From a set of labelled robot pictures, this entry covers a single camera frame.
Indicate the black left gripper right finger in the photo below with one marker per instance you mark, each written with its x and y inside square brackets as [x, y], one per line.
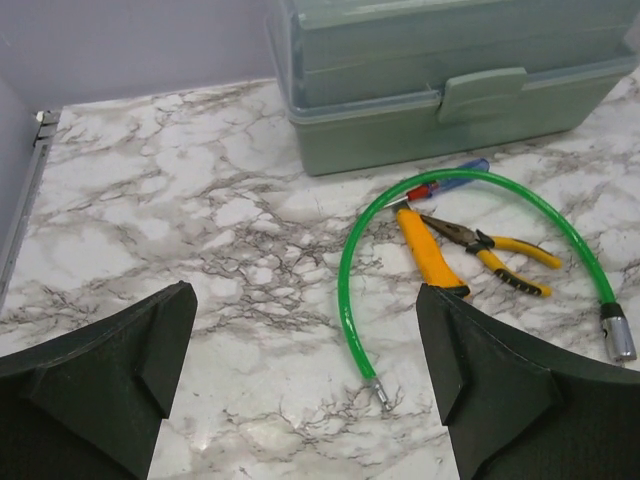
[518, 407]

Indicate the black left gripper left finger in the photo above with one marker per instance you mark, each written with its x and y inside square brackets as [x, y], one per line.
[89, 404]

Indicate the green cable lock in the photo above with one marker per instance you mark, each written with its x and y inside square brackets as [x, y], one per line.
[619, 341]

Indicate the orange utility knife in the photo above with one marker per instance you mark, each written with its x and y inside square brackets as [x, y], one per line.
[427, 254]

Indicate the blue red screwdriver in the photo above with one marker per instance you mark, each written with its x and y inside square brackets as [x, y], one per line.
[428, 189]

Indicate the green plastic toolbox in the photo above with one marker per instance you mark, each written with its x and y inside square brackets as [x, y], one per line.
[372, 83]

